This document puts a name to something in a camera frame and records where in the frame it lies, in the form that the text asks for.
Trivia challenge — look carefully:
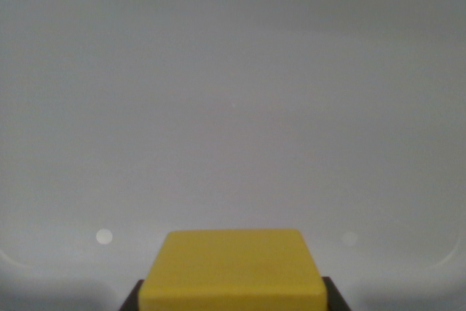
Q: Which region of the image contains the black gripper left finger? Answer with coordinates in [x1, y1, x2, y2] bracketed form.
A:
[119, 279, 145, 311]

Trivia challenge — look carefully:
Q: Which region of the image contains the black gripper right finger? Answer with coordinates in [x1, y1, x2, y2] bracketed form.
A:
[320, 276, 353, 311]

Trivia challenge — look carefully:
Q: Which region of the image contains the yellow cube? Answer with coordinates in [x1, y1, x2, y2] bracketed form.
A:
[138, 228, 328, 311]

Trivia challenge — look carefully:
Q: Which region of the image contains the grey plastic bin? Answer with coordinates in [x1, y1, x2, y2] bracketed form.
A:
[0, 0, 466, 311]

